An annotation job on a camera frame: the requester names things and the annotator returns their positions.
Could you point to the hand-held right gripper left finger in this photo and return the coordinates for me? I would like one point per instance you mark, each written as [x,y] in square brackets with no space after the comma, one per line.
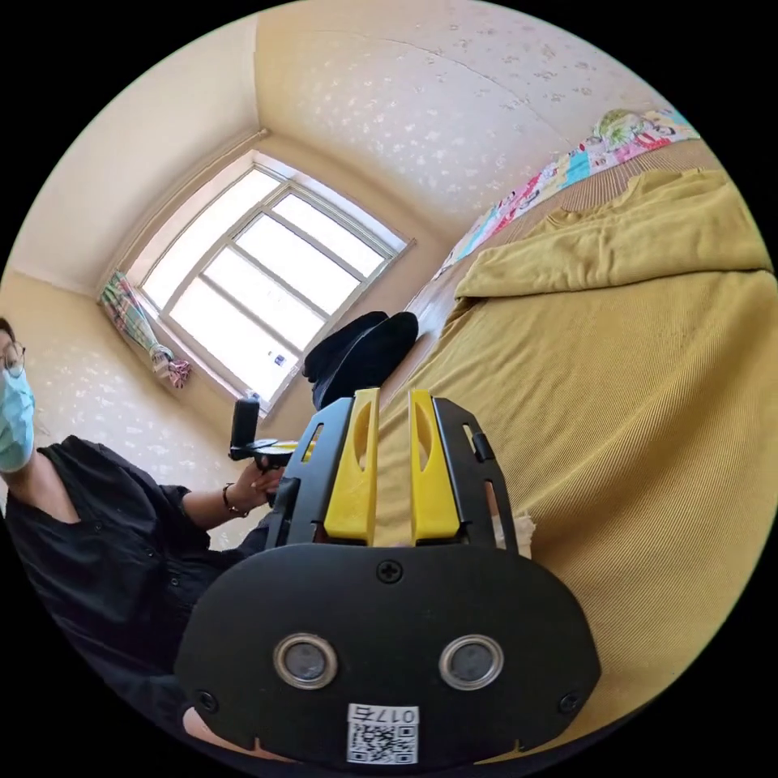
[355,486]

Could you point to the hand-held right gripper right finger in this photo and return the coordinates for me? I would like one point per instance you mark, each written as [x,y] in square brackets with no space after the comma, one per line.
[433,492]

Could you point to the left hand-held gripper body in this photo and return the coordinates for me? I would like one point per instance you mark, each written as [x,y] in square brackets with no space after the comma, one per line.
[262,457]

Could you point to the person's left forearm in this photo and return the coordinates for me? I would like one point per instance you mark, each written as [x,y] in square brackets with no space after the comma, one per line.
[209,501]

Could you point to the khaki long sleeve shirt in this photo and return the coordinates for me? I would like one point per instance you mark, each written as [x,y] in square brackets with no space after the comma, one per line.
[608,395]

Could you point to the person's left hand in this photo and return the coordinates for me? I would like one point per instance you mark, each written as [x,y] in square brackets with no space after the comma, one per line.
[258,485]

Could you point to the person's right hand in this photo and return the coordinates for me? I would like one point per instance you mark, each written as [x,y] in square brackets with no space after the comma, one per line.
[203,726]

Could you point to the window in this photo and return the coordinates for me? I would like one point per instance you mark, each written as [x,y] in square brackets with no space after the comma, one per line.
[267,285]

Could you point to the colourful checked curtain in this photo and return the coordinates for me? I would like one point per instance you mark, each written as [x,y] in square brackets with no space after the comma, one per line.
[143,331]

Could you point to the person's body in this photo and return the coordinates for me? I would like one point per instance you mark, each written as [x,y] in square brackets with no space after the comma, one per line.
[103,535]

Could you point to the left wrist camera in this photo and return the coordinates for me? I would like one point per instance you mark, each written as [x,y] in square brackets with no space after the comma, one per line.
[246,420]

